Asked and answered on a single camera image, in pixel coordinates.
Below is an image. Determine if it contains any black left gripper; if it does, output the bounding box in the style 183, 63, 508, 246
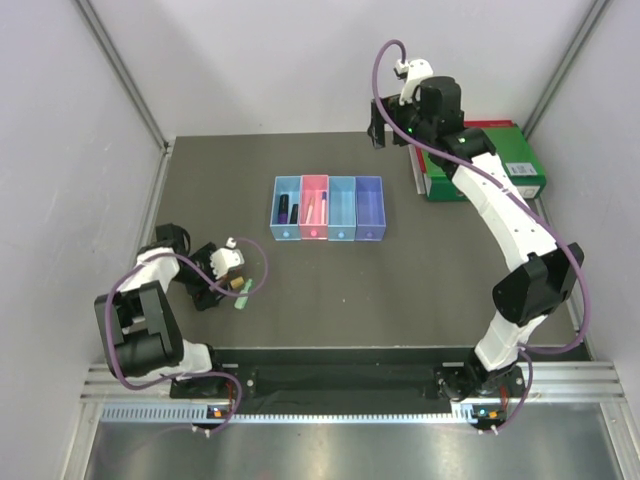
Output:
172, 243, 232, 310

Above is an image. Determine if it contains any small yellow block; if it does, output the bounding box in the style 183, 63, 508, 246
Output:
229, 277, 245, 289

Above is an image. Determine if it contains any sky blue drawer box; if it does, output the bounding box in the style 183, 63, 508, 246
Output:
328, 176, 357, 242

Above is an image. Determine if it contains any purple drawer box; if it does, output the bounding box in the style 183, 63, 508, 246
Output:
355, 176, 386, 242

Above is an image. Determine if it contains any white blue marker pen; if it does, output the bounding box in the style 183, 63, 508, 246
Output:
320, 197, 327, 224

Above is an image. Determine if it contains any green ring binder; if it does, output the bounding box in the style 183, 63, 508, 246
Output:
412, 125, 547, 203

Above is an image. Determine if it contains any pink drawer box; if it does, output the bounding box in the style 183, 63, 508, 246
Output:
299, 175, 329, 240

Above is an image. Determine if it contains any white orange pen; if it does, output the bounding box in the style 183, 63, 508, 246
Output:
305, 197, 315, 224

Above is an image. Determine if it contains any light blue drawer box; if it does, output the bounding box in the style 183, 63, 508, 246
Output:
270, 176, 301, 241

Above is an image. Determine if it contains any purple cap black highlighter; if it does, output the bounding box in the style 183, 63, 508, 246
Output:
277, 194, 289, 224

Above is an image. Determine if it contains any blue cap black highlighter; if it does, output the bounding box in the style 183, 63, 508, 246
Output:
289, 204, 299, 224

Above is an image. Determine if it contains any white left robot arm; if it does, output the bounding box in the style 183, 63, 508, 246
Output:
94, 224, 250, 397

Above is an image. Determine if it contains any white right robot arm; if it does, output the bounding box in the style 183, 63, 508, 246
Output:
372, 76, 584, 401

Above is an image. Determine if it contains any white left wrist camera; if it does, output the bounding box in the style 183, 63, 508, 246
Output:
210, 237, 245, 279

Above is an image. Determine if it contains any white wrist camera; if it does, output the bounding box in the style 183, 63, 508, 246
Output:
394, 59, 434, 106
210, 237, 245, 279

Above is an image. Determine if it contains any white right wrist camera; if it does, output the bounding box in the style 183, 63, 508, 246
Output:
394, 59, 434, 106

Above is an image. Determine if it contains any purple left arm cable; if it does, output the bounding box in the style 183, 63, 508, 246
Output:
106, 236, 270, 436

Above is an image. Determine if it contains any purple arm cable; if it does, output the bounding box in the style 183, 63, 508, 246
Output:
372, 39, 596, 436
106, 236, 270, 436

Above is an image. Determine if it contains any left aluminium rail bar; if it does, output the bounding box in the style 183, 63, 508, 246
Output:
79, 363, 176, 404

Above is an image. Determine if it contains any aluminium rail bar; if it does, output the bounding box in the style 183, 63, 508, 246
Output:
519, 361, 627, 404
79, 363, 176, 404

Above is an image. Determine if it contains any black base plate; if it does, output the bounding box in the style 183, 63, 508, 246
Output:
169, 363, 528, 401

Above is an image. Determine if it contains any aluminium frame post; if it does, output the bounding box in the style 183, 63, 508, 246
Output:
73, 0, 174, 151
523, 0, 612, 139

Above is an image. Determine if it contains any left aluminium frame post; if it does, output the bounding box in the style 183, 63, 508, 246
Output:
73, 0, 174, 151

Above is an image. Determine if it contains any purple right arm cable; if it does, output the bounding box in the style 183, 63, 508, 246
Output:
372, 39, 596, 436

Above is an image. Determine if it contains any grey slotted cable duct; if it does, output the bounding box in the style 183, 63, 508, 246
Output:
99, 403, 501, 426

